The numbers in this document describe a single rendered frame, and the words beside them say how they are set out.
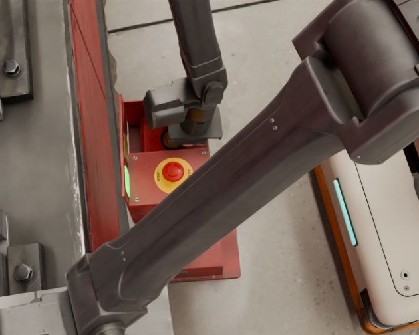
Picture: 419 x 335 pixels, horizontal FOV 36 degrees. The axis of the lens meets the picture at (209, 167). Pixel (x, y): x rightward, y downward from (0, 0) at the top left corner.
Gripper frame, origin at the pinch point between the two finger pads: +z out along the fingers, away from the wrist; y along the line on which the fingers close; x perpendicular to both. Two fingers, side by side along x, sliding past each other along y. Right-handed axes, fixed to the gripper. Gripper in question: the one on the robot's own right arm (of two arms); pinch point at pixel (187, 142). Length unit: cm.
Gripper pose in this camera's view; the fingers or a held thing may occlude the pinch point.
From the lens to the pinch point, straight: 129.7
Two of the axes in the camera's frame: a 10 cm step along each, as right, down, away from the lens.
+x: 1.1, 9.2, -3.7
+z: -1.7, 3.9, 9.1
